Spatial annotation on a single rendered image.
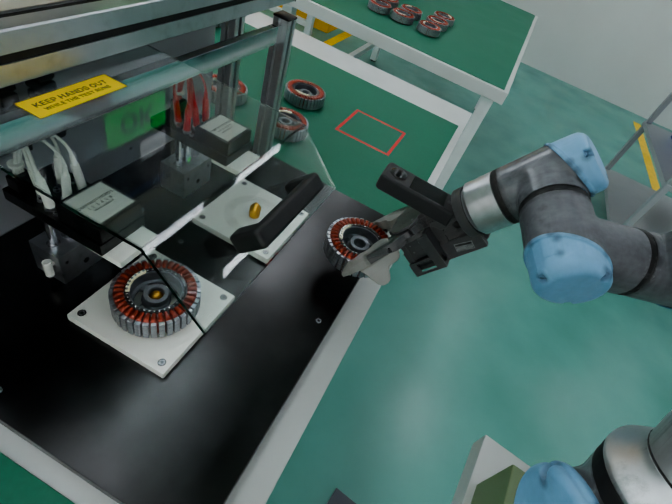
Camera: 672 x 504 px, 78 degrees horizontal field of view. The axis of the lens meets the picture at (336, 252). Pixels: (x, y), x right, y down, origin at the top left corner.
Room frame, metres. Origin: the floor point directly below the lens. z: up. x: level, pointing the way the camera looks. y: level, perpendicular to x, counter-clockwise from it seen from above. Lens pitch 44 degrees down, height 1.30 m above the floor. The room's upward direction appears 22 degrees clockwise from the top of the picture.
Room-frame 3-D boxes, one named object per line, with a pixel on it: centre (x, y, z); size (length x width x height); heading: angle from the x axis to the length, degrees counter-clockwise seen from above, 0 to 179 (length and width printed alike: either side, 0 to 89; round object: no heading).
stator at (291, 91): (1.08, 0.24, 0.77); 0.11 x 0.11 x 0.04
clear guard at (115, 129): (0.31, 0.21, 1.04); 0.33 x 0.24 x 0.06; 80
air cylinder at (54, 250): (0.33, 0.35, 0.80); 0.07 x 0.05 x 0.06; 170
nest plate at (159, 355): (0.30, 0.20, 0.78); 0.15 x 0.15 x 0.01; 80
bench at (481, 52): (2.80, -0.02, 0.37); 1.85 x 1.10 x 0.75; 170
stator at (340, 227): (0.51, -0.03, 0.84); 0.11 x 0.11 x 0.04
